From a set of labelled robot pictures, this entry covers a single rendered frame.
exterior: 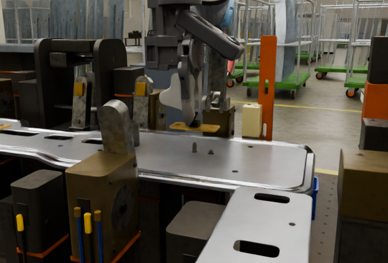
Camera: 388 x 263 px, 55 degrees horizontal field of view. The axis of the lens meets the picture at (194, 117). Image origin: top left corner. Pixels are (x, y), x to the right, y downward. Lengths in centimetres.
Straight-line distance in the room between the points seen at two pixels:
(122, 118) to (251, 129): 32
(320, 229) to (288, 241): 67
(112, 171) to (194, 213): 12
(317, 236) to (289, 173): 48
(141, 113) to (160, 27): 27
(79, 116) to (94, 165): 43
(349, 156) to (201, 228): 20
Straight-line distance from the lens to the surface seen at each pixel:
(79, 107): 91
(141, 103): 85
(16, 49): 120
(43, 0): 1132
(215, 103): 77
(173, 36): 63
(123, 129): 50
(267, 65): 76
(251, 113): 73
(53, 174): 63
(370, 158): 50
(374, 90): 75
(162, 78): 118
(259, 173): 58
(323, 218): 113
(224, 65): 76
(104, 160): 50
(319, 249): 99
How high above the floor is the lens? 121
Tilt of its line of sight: 13 degrees down
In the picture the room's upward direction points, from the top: straight up
